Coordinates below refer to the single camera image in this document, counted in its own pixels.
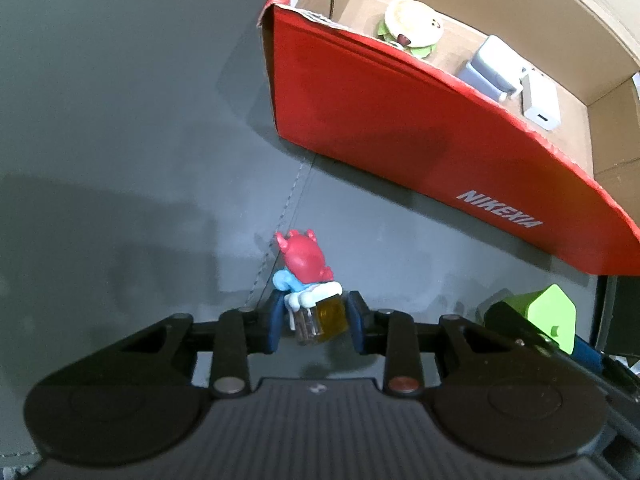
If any red figurine toy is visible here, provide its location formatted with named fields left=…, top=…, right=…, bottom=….
left=272, top=228, right=350, bottom=347

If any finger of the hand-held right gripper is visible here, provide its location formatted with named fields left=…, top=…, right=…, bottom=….
left=484, top=302, right=618, bottom=403
left=572, top=335, right=640, bottom=378

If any burger plush toy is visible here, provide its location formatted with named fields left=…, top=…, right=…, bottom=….
left=376, top=0, right=445, bottom=59

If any white charger block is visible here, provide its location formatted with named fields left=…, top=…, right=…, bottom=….
left=520, top=67, right=562, bottom=132

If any red cardboard box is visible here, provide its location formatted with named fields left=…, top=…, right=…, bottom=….
left=257, top=0, right=640, bottom=277

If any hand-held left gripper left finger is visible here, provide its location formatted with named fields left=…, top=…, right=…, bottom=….
left=117, top=290, right=286, bottom=397

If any green house-shaped block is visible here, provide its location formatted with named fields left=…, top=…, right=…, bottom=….
left=482, top=284, right=579, bottom=356

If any white grey power adapter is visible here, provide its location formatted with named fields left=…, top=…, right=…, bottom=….
left=457, top=35, right=526, bottom=102

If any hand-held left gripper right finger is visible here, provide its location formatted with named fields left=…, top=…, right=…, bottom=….
left=346, top=290, right=521, bottom=397

